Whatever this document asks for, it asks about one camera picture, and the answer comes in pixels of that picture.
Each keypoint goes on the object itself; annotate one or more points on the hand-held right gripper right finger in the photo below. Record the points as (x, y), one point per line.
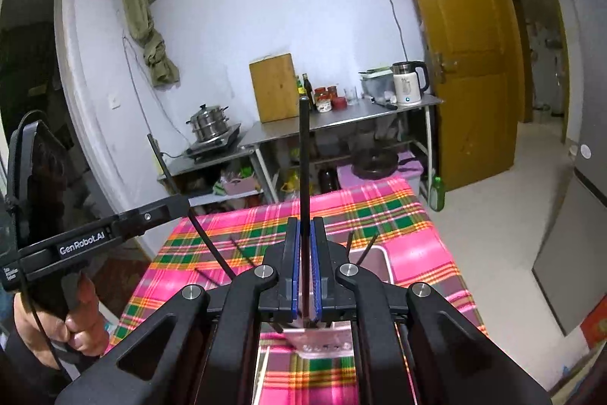
(318, 272)

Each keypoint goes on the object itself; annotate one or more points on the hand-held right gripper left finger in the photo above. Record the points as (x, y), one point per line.
(295, 272)

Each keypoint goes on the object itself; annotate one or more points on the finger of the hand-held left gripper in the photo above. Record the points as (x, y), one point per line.
(151, 217)

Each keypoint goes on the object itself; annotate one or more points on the pink plastic chopstick holder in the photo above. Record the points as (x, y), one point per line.
(379, 262)

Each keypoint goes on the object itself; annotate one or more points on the person's left hand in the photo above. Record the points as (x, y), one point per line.
(85, 329)

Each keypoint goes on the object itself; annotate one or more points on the small steel kitchen table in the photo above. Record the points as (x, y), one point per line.
(189, 167)

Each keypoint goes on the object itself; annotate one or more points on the pink green plaid tablecloth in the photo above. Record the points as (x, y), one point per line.
(379, 205)

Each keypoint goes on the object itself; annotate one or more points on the dark glass jar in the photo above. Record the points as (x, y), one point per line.
(328, 180)

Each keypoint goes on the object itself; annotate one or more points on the portable gas stove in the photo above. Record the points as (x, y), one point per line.
(213, 147)

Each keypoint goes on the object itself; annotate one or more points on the pink basket with vegetables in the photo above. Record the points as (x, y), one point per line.
(242, 186)

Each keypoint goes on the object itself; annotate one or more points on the steel steamer pot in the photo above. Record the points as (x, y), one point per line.
(208, 125)

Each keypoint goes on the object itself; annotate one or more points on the black wok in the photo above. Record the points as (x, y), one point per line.
(374, 163)

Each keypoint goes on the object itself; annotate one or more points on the green plastic bottle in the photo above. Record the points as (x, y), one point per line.
(437, 195)

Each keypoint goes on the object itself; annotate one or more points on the glass sliding door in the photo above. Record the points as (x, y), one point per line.
(28, 54)

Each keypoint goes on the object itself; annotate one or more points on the large steel kitchen table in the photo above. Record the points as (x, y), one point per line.
(341, 120)

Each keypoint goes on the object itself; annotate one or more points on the white sauce jar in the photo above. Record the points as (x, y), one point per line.
(324, 105)

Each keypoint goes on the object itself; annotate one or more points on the red round tin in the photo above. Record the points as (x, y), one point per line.
(339, 103)

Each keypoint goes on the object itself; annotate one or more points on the olive knotted curtain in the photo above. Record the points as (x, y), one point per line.
(151, 44)

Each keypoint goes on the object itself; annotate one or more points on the bamboo cutting board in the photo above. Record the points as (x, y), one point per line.
(272, 89)

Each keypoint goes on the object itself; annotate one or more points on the clear drinking glass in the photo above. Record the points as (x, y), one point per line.
(351, 96)

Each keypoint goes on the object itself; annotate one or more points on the red-lid glass jar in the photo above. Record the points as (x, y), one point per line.
(320, 93)
(332, 92)

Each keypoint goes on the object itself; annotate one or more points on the yellow oil bottle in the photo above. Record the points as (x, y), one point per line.
(299, 88)

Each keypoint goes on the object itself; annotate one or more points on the dark oil bottle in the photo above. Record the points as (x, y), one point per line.
(308, 88)

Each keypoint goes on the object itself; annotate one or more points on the white plastic container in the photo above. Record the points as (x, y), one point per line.
(377, 84)

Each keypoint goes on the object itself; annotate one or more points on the white electric kettle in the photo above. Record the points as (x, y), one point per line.
(408, 84)

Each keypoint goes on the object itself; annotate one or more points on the grey refrigerator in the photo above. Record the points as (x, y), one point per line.
(583, 220)

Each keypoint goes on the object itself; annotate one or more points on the yellow wooden door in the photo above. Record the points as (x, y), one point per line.
(450, 30)

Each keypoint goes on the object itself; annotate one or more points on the red box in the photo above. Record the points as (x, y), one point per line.
(596, 324)

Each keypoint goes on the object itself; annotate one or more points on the white wall switch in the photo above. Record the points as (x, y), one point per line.
(115, 101)

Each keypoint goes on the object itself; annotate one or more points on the wooden door frame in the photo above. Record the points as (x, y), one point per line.
(514, 54)

